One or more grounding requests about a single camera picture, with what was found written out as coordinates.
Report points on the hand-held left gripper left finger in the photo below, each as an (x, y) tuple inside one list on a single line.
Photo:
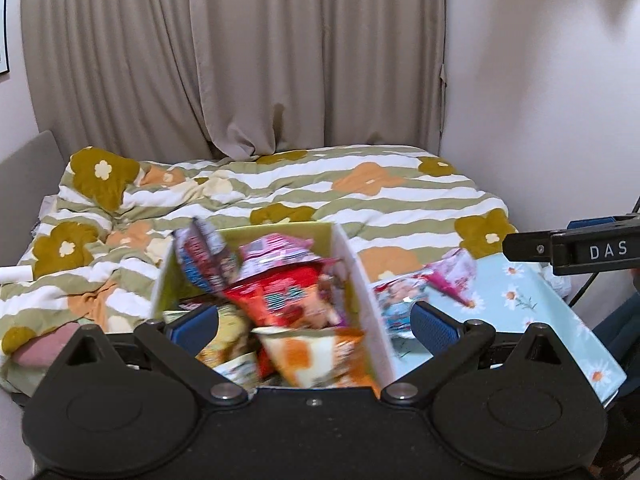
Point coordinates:
[(192, 327)]

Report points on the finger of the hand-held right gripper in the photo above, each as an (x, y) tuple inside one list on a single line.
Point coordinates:
[(525, 247)]

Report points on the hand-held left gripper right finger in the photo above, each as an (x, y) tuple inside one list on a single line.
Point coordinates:
[(435, 327)]

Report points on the yellow snack bag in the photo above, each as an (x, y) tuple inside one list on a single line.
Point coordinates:
[(225, 335)]

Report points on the white printed snack packet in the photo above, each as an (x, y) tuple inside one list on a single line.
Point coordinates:
[(240, 372)]

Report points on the purple snack bag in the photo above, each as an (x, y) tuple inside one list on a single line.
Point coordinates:
[(205, 255)]

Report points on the yellow-green cardboard box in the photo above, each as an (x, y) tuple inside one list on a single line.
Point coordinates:
[(361, 290)]

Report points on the red snack bag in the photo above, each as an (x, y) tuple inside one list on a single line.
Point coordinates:
[(280, 295)]

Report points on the pink snack bag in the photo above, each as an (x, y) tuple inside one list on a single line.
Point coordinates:
[(277, 255)]

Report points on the white potato chip bag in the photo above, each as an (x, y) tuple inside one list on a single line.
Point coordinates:
[(310, 360)]

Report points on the blue white snack packet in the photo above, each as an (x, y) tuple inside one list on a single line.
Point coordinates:
[(397, 300)]

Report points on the small pink snack packet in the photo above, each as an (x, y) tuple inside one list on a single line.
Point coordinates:
[(455, 275)]

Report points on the light blue floral sheet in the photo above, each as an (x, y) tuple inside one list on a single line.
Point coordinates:
[(525, 305)]

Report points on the person's leg in jeans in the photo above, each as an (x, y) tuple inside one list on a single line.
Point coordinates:
[(620, 340)]

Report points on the pink cloth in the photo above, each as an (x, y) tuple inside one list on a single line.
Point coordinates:
[(42, 347)]

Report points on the striped floral blanket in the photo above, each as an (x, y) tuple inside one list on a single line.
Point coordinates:
[(300, 190)]

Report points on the grey headboard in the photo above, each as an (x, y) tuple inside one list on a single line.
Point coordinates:
[(25, 185)]

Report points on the beige curtain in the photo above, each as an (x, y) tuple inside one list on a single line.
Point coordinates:
[(200, 60)]

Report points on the black picture frame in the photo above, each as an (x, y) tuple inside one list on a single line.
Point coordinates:
[(3, 30)]

